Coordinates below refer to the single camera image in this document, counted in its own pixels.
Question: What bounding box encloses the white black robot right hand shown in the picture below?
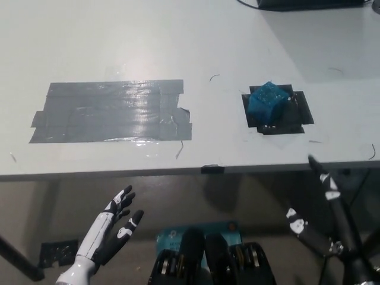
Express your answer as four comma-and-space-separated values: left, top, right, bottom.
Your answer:
284, 154, 365, 262

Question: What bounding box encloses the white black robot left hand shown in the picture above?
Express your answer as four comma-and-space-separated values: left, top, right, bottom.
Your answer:
75, 185, 145, 267

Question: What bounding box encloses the blue rubik's cube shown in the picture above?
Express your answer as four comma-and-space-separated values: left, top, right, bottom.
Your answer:
248, 80, 292, 122

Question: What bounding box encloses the black floor tape patch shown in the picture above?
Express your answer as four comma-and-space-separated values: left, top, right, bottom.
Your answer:
39, 239, 80, 267

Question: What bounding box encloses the teal printed board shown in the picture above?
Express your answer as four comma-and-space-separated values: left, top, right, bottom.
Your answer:
156, 220, 242, 265

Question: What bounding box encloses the grey table leg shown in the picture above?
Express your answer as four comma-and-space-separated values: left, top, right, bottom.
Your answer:
37, 180, 61, 243

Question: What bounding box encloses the black diagonal tube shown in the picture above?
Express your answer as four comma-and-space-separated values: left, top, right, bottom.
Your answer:
0, 228, 45, 282

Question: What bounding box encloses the black tape square patch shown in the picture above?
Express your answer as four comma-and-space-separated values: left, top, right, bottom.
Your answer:
240, 84, 315, 136

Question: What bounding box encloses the black flat device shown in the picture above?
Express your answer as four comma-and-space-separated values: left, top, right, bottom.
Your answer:
256, 0, 374, 12

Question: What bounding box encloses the grey duct tape patch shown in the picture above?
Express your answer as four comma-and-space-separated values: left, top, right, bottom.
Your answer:
28, 79, 193, 145

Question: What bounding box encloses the thin dark cable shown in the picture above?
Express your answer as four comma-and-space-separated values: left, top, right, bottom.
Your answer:
236, 0, 262, 10

